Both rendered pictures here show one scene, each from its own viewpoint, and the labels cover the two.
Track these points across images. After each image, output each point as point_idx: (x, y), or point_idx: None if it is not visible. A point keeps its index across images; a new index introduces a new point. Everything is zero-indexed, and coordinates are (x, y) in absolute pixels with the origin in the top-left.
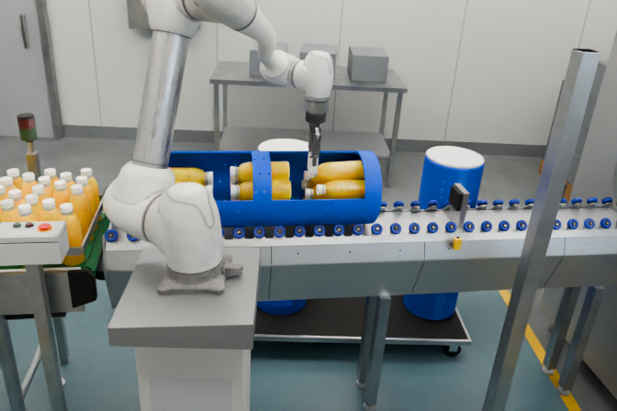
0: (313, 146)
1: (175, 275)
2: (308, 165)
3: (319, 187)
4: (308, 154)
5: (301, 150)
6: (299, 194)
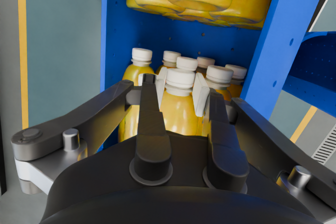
0: (94, 97)
1: None
2: (196, 78)
3: (140, 81)
4: (200, 86)
5: (254, 72)
6: (235, 61)
